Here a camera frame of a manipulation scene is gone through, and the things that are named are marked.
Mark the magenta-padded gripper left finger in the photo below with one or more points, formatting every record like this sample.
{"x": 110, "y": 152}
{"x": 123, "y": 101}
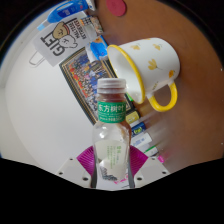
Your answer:
{"x": 71, "y": 171}

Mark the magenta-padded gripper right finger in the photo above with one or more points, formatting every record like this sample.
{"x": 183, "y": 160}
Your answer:
{"x": 151, "y": 170}

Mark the clear green-labelled drink bottle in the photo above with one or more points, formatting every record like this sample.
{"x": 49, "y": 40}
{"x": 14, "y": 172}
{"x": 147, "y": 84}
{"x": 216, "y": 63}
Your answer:
{"x": 111, "y": 133}

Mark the white tall tube box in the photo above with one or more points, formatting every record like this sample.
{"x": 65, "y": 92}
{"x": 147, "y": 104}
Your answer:
{"x": 151, "y": 150}

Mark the white lotion bottle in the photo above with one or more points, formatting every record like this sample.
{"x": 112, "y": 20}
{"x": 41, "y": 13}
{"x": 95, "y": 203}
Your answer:
{"x": 141, "y": 140}

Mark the dark bottle with yellow label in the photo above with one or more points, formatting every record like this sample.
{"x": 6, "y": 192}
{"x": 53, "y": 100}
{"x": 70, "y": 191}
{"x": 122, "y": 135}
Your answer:
{"x": 132, "y": 117}

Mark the framed group photo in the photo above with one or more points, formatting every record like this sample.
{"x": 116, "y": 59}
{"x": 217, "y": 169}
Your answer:
{"x": 80, "y": 71}

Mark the white paper gift bag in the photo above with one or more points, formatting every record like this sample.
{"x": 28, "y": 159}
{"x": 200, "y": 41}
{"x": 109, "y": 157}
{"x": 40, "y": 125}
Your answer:
{"x": 58, "y": 41}

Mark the blue detergent bottle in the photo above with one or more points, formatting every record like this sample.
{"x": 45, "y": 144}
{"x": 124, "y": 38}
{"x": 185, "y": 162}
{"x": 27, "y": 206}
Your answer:
{"x": 65, "y": 11}

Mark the flat round red coaster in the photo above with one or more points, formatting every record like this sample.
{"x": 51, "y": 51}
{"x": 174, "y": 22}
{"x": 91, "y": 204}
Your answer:
{"x": 116, "y": 6}

